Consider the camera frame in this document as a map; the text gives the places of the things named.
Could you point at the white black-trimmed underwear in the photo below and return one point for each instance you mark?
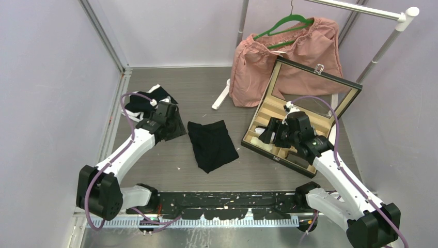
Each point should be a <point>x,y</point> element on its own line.
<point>260,130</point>

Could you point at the cream rolled underwear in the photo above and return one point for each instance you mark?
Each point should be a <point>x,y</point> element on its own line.
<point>257,142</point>

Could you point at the black white-trimmed underwear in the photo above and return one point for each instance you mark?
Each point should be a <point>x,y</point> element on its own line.
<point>138,106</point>

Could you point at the black compartment storage box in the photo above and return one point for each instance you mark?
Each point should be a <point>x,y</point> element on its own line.
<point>321,111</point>

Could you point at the dark rolled underwear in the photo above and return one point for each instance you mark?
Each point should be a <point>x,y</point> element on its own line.
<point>293,157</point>

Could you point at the plain black underwear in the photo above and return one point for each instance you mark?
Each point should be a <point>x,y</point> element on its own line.
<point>212,145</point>

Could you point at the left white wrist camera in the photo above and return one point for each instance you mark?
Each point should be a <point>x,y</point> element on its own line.
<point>154,102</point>

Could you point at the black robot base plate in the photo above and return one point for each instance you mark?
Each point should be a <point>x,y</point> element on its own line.
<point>224,205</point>

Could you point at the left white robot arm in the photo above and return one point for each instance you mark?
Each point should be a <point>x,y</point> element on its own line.
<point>99,191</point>

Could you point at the pink hanging shorts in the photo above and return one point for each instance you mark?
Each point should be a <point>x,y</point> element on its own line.
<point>255,57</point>

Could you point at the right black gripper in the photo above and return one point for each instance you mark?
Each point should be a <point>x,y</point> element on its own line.
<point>276,124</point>

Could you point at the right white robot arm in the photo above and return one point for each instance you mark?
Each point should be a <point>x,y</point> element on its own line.
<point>367,221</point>

